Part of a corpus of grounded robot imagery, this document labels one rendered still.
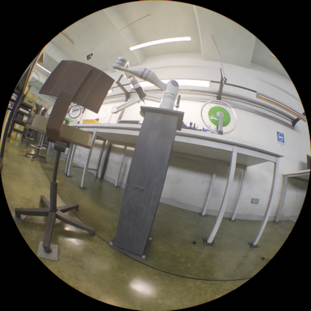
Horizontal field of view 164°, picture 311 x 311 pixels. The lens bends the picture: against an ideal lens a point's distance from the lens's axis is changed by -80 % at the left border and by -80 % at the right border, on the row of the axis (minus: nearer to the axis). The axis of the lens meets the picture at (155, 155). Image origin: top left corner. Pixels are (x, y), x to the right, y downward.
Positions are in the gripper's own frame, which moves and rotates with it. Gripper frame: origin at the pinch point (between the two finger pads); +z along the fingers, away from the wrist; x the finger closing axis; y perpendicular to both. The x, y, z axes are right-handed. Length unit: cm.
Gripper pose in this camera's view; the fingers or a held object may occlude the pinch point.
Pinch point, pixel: (145, 103)
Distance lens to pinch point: 111.1
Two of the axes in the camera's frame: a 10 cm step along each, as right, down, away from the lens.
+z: 4.7, 7.7, 4.3
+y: 6.3, -6.4, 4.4
